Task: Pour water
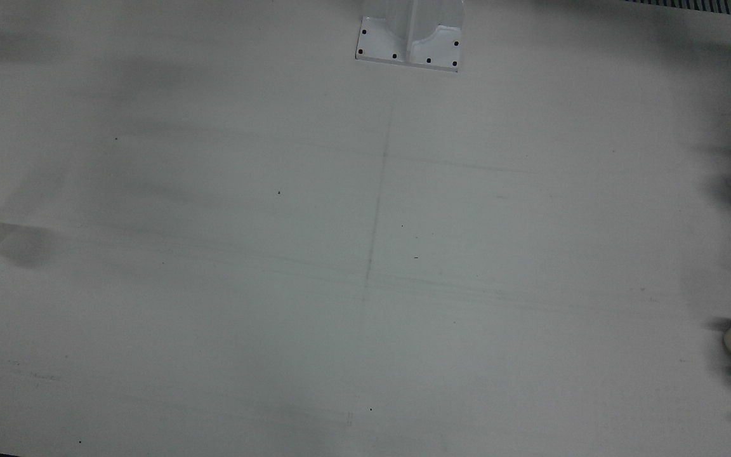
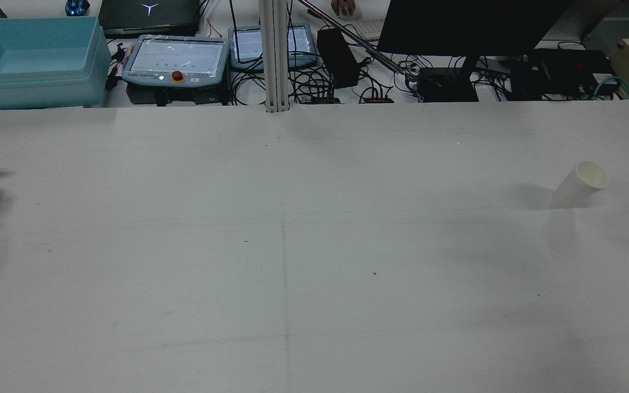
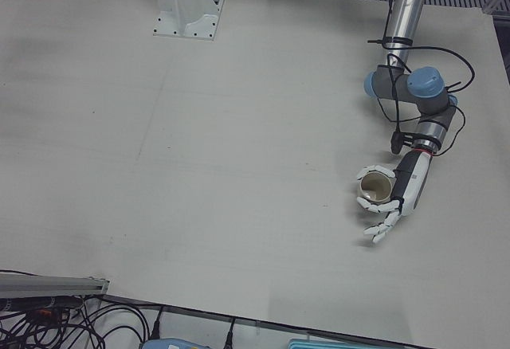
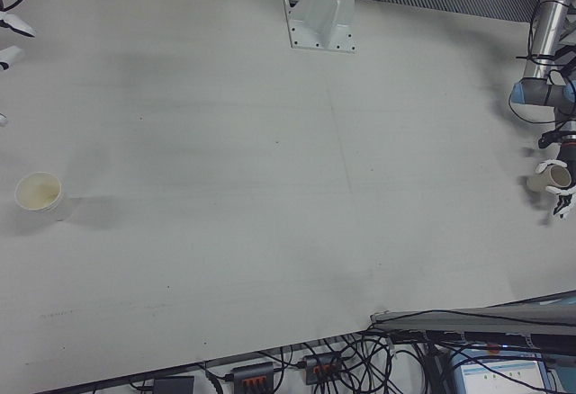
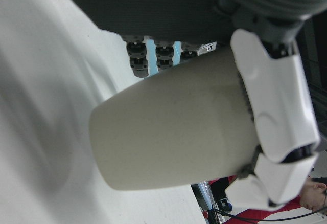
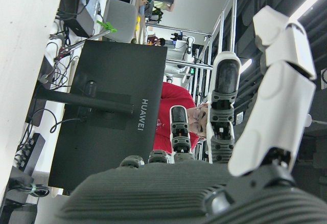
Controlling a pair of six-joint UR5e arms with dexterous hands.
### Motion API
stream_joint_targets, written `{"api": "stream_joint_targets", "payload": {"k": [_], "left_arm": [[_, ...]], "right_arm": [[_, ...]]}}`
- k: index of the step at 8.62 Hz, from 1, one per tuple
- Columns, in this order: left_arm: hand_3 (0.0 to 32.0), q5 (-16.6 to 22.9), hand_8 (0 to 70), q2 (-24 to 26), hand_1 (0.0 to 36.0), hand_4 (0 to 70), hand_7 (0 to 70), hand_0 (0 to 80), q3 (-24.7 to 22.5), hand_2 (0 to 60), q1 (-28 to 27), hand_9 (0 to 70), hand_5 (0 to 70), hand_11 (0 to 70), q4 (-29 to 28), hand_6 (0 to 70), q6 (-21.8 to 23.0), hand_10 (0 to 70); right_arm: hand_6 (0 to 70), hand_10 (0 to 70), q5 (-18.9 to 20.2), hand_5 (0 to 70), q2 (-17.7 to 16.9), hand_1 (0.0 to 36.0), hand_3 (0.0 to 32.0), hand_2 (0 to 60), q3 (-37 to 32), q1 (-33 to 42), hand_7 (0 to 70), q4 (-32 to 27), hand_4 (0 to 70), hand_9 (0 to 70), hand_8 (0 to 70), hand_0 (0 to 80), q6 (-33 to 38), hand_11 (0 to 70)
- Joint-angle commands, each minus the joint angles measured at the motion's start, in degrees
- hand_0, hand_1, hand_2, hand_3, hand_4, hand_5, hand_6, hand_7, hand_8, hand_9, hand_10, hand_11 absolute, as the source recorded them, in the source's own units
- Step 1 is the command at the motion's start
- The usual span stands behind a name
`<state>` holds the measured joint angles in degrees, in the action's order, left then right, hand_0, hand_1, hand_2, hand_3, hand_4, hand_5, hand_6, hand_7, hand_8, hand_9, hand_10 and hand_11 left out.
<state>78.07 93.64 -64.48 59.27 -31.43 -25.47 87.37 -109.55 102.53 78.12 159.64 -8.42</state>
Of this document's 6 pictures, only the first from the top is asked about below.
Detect black ribbed mat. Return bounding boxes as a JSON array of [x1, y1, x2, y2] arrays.
[[622, 0, 731, 17]]

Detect white camera mount stand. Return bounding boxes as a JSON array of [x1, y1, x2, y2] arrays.
[[355, 0, 466, 73]]

